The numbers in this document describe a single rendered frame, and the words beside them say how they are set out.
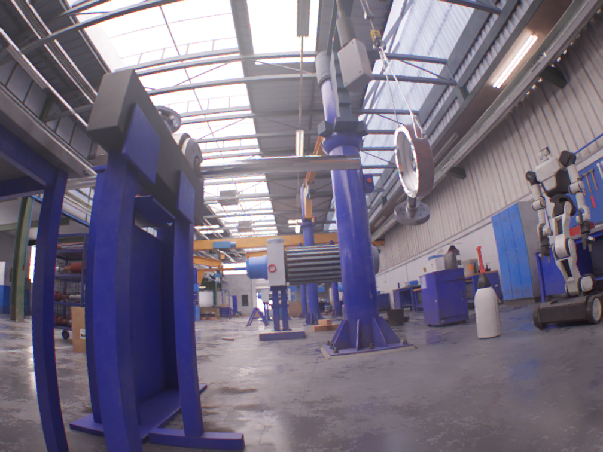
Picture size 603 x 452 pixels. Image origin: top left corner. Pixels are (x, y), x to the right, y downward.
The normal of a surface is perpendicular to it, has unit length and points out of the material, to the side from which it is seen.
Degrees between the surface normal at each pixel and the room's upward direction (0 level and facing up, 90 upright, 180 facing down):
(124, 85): 90
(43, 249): 90
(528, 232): 90
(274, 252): 90
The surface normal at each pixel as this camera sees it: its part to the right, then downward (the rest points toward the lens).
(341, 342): 0.40, -0.27
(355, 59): -0.81, -0.11
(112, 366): 0.04, -0.27
